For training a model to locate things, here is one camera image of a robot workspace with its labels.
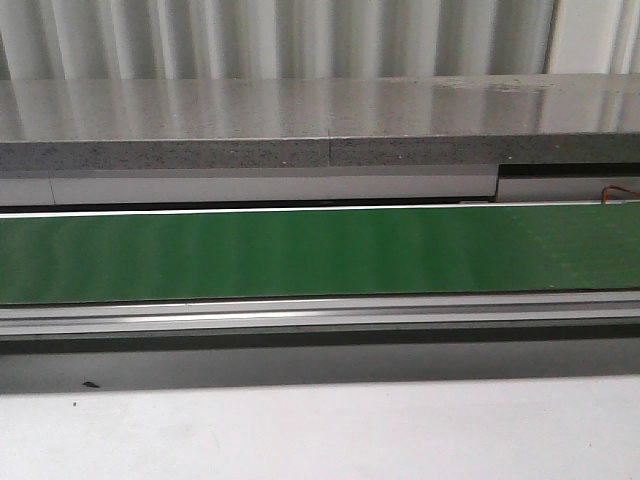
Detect green conveyor belt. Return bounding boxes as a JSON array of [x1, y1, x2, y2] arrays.
[[1, 203, 639, 305]]

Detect aluminium conveyor frame rail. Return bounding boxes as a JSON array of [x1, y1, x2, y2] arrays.
[[1, 291, 639, 355]]

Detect white pleated curtain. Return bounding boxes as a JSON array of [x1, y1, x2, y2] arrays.
[[1, 1, 639, 80]]

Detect white panel under countertop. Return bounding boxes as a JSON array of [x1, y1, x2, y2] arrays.
[[1, 163, 639, 207]]

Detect grey stone countertop slab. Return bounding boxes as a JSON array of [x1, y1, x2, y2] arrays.
[[1, 74, 639, 172]]

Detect red wire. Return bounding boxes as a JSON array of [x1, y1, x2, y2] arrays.
[[600, 184, 640, 204]]

